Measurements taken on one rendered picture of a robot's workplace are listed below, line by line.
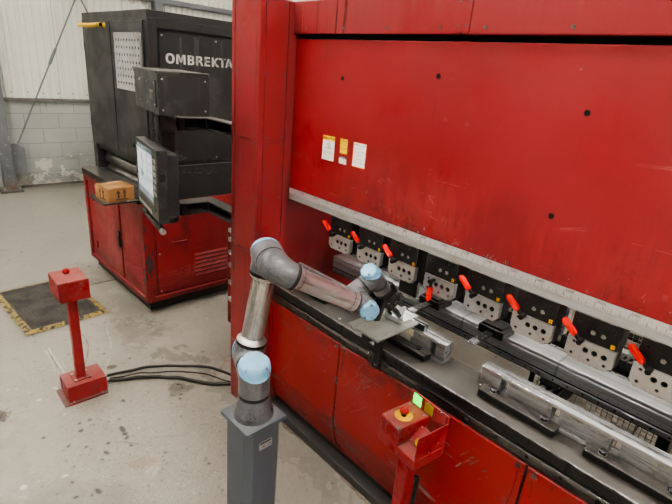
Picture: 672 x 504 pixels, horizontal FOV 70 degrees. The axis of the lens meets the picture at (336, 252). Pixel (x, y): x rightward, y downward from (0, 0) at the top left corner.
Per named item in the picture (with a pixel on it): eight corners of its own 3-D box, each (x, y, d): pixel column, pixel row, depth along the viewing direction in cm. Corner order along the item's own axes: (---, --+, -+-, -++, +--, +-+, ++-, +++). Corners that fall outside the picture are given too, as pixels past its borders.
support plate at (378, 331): (347, 324, 206) (347, 322, 206) (387, 309, 223) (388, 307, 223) (377, 343, 194) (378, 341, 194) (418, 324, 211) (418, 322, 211)
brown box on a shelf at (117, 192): (88, 196, 360) (86, 180, 355) (123, 192, 377) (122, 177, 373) (103, 206, 340) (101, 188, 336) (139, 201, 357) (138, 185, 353)
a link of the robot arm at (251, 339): (233, 380, 180) (259, 245, 164) (228, 358, 193) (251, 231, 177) (264, 380, 185) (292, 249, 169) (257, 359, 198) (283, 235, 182)
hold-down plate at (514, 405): (476, 394, 186) (478, 388, 185) (484, 389, 190) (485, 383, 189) (551, 438, 166) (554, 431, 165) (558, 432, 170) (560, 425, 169)
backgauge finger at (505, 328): (457, 340, 203) (459, 329, 201) (490, 323, 220) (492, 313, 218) (482, 353, 195) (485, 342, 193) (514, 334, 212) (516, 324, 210)
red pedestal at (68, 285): (56, 391, 299) (37, 269, 270) (98, 377, 315) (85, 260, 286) (65, 408, 286) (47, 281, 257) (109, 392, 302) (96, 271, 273)
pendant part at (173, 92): (141, 220, 279) (131, 65, 250) (183, 217, 292) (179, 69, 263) (164, 249, 240) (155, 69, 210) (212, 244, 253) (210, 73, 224)
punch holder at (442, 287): (422, 289, 202) (427, 253, 197) (434, 284, 208) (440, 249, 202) (451, 302, 192) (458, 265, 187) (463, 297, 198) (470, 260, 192)
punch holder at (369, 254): (355, 259, 229) (359, 226, 224) (368, 255, 235) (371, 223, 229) (378, 269, 219) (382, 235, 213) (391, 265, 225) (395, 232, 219)
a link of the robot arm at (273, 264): (272, 254, 155) (387, 303, 177) (265, 243, 165) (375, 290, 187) (256, 284, 157) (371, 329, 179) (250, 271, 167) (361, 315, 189)
